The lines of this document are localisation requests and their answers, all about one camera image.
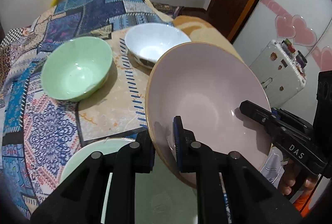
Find right hand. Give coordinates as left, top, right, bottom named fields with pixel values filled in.
left=278, top=160, right=318, bottom=195

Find white spotted bowl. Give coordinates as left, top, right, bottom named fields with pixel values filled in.
left=124, top=23, right=191, bottom=69

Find white mini fridge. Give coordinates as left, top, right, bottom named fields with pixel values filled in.
left=249, top=39, right=307, bottom=108

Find white sliding door with hearts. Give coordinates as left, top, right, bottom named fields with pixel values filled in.
left=233, top=0, right=331, bottom=122

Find beige orange blanket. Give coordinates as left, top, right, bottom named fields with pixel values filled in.
left=152, top=5, right=244, bottom=64

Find patchwork patterned tablecloth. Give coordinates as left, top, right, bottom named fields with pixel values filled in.
left=0, top=0, right=234, bottom=224

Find pink bowl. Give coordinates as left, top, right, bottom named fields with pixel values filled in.
left=145, top=42, right=271, bottom=187

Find mint green plate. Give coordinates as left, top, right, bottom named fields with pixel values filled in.
left=60, top=138, right=198, bottom=223

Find mint green bowl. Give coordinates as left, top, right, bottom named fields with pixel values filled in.
left=40, top=36, right=113, bottom=101

